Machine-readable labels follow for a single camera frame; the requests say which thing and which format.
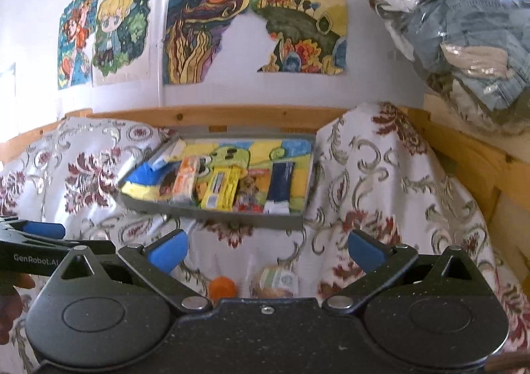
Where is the orange white snack pack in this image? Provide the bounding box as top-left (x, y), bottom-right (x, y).
top-left (171, 155), bottom-right (200, 204)

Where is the dark blue snack packet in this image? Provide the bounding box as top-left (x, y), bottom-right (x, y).
top-left (264, 162), bottom-right (294, 215)

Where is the blue plastic wrapper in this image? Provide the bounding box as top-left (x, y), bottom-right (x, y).
top-left (125, 161), bottom-right (175, 185)

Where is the wooden bed frame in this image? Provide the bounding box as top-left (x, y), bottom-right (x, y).
top-left (0, 104), bottom-right (530, 288)

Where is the yellow snack box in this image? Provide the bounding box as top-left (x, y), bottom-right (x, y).
top-left (200, 166), bottom-right (242, 212)

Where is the swirl painting on wall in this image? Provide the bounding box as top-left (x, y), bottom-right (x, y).
top-left (163, 0), bottom-right (250, 85)

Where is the packaged round biscuit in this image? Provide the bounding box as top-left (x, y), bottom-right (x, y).
top-left (251, 266), bottom-right (299, 298)

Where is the person's left hand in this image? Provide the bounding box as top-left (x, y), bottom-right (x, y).
top-left (0, 272), bottom-right (35, 345)

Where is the grey tray with painted bottom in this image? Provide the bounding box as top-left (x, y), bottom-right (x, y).
top-left (119, 133), bottom-right (315, 230)

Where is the landscape painting on wall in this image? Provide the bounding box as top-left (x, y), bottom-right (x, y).
top-left (251, 0), bottom-right (348, 75)

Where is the clear bag of clothes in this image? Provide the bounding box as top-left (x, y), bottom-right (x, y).
top-left (368, 0), bottom-right (529, 134)

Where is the blonde cartoon child painting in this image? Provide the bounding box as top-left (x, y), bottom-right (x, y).
top-left (92, 0), bottom-right (153, 86)

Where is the brown nut snack packet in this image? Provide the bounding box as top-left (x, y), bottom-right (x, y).
top-left (233, 175), bottom-right (263, 213)

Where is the orange tangerine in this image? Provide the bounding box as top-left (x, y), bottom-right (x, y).
top-left (207, 276), bottom-right (238, 304)

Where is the red haired cartoon painting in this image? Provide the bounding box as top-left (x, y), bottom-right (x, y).
top-left (57, 0), bottom-right (97, 90)

